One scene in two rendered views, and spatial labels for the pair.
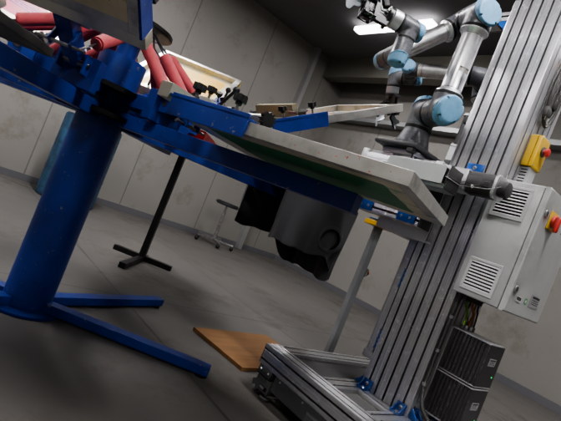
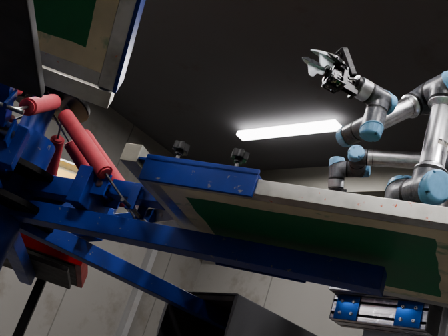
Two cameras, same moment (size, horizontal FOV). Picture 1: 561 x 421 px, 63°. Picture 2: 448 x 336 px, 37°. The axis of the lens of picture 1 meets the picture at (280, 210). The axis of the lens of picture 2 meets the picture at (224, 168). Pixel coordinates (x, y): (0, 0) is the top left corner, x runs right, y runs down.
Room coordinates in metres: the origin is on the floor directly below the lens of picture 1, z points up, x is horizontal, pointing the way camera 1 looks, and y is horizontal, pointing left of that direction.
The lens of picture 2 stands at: (-0.12, 0.33, 0.40)
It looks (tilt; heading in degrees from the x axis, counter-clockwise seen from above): 23 degrees up; 357
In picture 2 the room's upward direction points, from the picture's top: 19 degrees clockwise
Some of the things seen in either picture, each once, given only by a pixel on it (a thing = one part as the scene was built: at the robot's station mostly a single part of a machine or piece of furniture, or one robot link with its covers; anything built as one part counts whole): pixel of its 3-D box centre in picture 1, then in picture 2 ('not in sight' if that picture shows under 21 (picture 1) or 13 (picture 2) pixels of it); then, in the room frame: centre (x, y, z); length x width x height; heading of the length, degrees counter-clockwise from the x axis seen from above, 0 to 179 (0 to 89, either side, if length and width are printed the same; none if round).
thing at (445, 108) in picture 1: (461, 63); (437, 137); (1.89, -0.46, 1.63); 0.15 x 0.12 x 0.55; 15
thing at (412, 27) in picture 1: (410, 29); (379, 99); (1.82, -0.21, 1.65); 0.11 x 0.08 x 0.09; 105
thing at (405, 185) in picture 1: (286, 130); (273, 204); (1.56, 0.08, 1.05); 1.08 x 0.61 x 0.23; 61
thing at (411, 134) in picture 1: (413, 139); not in sight; (2.02, -0.42, 1.31); 0.15 x 0.15 x 0.10
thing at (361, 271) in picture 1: (350, 297); not in sight; (2.73, -0.58, 0.48); 0.22 x 0.22 x 0.96; 31
